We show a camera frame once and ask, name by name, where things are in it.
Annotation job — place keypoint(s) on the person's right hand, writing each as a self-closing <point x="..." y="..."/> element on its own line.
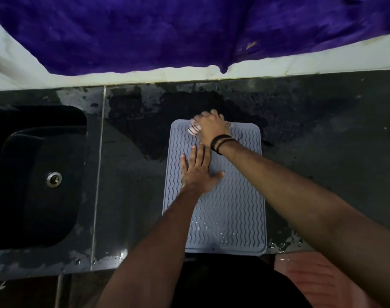
<point x="211" y="126"/>

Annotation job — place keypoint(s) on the person's left hand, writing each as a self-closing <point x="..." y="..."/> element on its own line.
<point x="198" y="174"/>

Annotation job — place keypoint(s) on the checkered pink cleaning cloth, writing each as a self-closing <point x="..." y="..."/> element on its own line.
<point x="194" y="128"/>

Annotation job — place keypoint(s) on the grey ribbed silicone mat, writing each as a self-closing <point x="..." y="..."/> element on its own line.
<point x="233" y="214"/>

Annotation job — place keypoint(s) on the person's left forearm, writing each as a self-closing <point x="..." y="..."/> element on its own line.
<point x="150" y="253"/>

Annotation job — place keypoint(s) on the person's right forearm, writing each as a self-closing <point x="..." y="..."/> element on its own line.
<point x="310" y="205"/>

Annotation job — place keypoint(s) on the person's black trousers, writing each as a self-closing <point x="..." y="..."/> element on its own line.
<point x="233" y="282"/>

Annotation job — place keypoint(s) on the black thread wristband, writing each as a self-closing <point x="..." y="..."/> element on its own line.
<point x="222" y="143"/>

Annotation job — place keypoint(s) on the purple hanging cloth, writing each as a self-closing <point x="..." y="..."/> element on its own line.
<point x="150" y="32"/>

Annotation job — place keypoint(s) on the metal sink drain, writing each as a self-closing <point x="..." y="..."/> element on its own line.
<point x="54" y="179"/>

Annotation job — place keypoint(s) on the red plastic chair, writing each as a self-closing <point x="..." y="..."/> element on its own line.
<point x="316" y="282"/>

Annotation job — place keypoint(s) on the black sink basin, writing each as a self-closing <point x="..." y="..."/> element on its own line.
<point x="34" y="176"/>

